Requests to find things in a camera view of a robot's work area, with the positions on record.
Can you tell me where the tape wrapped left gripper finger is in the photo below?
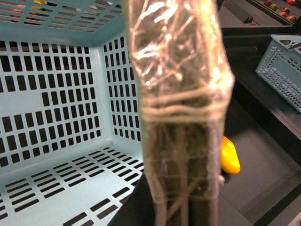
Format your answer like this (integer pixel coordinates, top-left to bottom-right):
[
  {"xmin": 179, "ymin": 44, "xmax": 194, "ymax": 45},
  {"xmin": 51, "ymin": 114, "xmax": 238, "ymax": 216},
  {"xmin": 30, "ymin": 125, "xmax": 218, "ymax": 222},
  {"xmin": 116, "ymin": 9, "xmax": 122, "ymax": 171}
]
[{"xmin": 121, "ymin": 0, "xmax": 234, "ymax": 226}]

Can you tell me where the yellow mango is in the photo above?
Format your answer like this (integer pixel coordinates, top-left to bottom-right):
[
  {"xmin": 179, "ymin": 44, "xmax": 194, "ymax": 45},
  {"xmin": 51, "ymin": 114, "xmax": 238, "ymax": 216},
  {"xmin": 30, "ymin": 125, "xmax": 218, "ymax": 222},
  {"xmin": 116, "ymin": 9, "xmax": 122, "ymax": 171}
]
[{"xmin": 221, "ymin": 136, "xmax": 241, "ymax": 175}]

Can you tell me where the light blue plastic basket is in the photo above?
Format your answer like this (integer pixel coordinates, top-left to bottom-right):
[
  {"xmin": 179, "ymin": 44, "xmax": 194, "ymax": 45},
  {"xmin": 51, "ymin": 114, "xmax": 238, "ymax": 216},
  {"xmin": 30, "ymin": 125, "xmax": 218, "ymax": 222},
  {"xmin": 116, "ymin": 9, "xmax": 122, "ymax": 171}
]
[{"xmin": 0, "ymin": 0, "xmax": 143, "ymax": 226}]

